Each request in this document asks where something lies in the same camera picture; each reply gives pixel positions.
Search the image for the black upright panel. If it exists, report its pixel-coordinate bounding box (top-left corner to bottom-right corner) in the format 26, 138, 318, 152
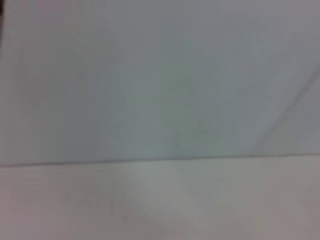
0, 0, 4, 47

